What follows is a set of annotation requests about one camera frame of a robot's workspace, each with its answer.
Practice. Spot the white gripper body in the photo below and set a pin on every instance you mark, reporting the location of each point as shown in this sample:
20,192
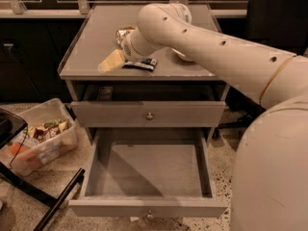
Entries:
127,49

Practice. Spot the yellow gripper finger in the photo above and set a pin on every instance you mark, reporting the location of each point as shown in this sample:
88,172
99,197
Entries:
114,60

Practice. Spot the blue rxbar blueberry wrapper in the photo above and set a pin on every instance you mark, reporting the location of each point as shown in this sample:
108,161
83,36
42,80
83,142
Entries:
147,64

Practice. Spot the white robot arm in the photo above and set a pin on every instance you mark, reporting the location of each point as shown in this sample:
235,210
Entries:
270,176

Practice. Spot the grey drawer cabinet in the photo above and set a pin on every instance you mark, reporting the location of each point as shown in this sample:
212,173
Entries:
172,79

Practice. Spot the closed grey top drawer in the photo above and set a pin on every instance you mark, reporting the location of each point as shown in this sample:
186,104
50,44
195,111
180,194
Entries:
133,113

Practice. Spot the round metal top drawer knob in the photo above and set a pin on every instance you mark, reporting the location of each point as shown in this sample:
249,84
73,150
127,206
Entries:
149,116

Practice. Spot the round metal drawer knob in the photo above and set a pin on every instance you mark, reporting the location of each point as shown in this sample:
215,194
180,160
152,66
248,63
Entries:
149,116
149,216

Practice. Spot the open grey middle drawer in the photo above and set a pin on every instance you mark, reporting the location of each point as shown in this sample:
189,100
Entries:
132,171

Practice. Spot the round metal middle drawer knob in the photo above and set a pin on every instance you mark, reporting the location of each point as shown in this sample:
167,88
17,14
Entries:
149,216

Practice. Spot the crushed gold snack can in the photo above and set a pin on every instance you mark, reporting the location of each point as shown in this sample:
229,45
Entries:
122,33

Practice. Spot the dark object inside top shelf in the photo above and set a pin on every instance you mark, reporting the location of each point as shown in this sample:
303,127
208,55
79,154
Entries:
105,93

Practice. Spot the white paper bowl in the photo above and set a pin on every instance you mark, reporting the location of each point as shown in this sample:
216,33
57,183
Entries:
182,56

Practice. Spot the clear plastic storage bin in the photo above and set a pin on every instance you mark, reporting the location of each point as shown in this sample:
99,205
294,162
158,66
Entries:
38,156

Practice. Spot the snack packages in bin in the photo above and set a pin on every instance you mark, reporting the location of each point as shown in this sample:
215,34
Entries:
35,135

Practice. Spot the black office chair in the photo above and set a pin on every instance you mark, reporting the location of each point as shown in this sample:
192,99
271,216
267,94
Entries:
279,20

